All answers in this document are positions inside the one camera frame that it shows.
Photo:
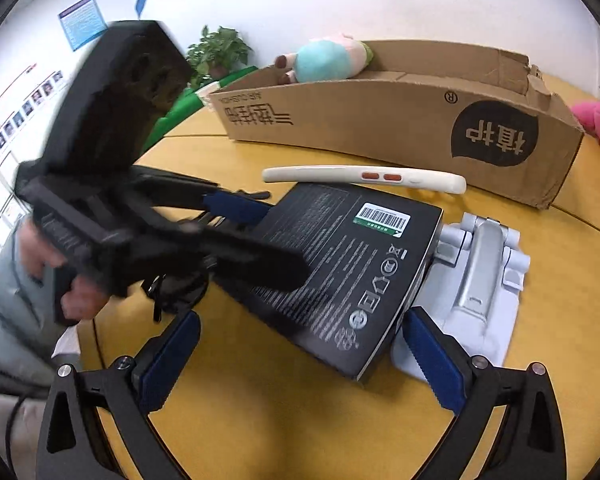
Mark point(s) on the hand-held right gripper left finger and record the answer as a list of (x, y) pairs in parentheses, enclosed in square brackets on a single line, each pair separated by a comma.
[(172, 360)]

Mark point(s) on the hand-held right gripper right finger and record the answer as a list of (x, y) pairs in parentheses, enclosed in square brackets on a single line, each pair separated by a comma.
[(432, 362)]

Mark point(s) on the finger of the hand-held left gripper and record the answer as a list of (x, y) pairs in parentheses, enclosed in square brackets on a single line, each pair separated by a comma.
[(260, 260), (235, 207)]

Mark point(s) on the black product box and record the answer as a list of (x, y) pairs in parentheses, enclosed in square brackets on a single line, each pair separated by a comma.
[(340, 270)]

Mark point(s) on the person's left forearm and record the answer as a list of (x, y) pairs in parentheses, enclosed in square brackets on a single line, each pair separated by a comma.
[(10, 300)]

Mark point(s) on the yellow wooden desktop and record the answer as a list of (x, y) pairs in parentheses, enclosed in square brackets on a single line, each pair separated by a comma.
[(280, 425)]

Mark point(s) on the person's left hand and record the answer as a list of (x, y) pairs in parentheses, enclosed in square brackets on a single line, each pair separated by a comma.
[(82, 297)]

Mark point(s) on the silver folding stand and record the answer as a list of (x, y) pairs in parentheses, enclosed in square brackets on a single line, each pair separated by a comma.
[(480, 280)]

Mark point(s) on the cream phone case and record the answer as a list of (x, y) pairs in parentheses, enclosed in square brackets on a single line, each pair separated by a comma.
[(330, 175)]

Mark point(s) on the white paper scrap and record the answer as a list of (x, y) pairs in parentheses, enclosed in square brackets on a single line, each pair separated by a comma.
[(69, 344)]

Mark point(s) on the green potted plant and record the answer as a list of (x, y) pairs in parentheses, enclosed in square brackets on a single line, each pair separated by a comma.
[(220, 50)]

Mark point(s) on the blue and pink plush toy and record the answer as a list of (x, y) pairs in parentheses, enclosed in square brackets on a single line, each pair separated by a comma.
[(325, 60)]

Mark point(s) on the brown cardboard box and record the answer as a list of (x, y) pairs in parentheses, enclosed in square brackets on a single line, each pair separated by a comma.
[(390, 125)]

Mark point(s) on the wall photo chart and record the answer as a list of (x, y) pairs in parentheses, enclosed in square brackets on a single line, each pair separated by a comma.
[(10, 125)]

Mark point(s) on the blue framed wall poster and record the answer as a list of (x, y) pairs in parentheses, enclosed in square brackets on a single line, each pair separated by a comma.
[(82, 22)]

